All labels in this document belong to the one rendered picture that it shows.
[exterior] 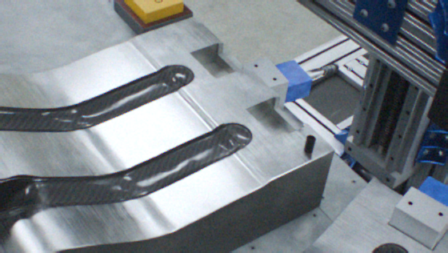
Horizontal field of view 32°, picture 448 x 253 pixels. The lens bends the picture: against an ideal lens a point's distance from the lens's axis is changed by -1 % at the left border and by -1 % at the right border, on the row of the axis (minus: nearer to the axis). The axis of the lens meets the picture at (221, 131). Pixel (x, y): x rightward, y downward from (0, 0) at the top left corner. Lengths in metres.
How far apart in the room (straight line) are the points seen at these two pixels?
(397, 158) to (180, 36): 0.72
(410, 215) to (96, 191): 0.30
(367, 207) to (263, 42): 1.63
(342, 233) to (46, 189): 0.29
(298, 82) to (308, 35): 1.51
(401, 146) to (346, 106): 0.43
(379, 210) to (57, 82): 0.37
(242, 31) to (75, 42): 1.42
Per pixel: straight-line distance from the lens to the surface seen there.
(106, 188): 0.76
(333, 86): 1.97
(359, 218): 0.81
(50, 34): 1.08
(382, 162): 1.59
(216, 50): 0.93
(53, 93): 0.86
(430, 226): 0.79
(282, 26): 2.49
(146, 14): 1.06
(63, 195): 0.73
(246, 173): 0.78
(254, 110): 0.86
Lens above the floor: 1.45
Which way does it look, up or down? 44 degrees down
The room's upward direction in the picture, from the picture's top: 7 degrees clockwise
